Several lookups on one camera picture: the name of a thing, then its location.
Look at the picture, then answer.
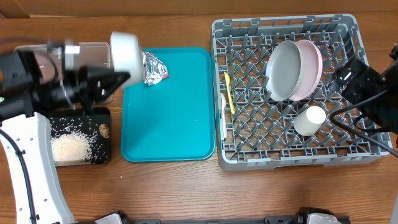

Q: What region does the teal serving tray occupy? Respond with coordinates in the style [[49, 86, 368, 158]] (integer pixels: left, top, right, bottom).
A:
[[121, 47, 215, 162]]

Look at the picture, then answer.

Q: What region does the grey plastic dishwasher rack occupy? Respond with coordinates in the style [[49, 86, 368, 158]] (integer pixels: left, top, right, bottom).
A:
[[211, 14, 392, 170]]

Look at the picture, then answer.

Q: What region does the yellow plastic spoon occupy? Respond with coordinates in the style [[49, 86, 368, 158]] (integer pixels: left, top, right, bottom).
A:
[[224, 72, 235, 114]]

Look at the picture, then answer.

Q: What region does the brown food scrap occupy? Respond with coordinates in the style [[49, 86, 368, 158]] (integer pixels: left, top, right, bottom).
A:
[[98, 124, 110, 139]]

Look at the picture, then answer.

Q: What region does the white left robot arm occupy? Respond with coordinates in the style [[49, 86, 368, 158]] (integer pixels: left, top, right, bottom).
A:
[[1, 42, 131, 223]]

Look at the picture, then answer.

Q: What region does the white paper cup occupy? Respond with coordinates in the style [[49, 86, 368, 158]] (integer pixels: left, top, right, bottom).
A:
[[294, 106, 326, 136]]

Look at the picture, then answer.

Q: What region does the grey bowl of rice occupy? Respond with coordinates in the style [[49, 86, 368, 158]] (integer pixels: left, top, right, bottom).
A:
[[110, 31, 144, 89]]

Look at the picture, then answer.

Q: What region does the large pinkish white plate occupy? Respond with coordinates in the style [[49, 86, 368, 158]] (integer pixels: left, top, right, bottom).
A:
[[290, 40, 323, 101]]

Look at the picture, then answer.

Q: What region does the small grey plate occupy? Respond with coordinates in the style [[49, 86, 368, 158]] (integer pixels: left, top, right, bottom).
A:
[[266, 40, 304, 101]]

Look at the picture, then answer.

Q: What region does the clear plastic bin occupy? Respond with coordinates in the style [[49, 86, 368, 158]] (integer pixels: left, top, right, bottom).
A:
[[14, 42, 114, 103]]

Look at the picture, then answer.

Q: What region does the foil wrapper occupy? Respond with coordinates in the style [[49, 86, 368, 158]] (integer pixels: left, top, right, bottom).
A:
[[142, 52, 169, 86]]

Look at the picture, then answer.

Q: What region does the black plastic tray bin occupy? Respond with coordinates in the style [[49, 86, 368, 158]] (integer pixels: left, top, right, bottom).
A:
[[49, 107, 111, 167]]

